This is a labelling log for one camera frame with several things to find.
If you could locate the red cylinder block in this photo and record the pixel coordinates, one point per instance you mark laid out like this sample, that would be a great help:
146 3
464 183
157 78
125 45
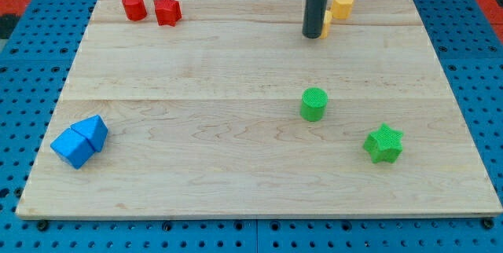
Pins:
134 9

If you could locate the green cylinder block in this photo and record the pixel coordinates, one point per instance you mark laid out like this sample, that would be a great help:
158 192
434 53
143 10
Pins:
313 104

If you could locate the red star block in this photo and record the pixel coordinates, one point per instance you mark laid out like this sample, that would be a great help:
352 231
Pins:
168 12

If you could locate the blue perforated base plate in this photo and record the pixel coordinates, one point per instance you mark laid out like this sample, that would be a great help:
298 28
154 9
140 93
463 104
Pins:
39 38

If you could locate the blue triangular prism block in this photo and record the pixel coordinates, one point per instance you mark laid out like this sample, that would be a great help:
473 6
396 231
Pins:
94 130

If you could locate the green star block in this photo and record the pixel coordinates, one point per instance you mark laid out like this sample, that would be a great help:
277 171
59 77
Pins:
384 144

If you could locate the light wooden board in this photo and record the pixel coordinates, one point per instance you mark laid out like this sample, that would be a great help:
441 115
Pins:
203 120

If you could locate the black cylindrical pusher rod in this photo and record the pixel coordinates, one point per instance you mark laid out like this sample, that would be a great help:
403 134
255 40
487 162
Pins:
313 17

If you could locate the blue cube block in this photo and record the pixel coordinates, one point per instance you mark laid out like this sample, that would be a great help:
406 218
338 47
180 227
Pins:
72 148

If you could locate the yellow hexagon block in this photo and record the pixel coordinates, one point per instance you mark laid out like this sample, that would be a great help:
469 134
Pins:
341 9

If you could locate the yellow block behind rod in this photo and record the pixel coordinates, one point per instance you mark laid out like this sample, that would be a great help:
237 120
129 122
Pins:
326 24

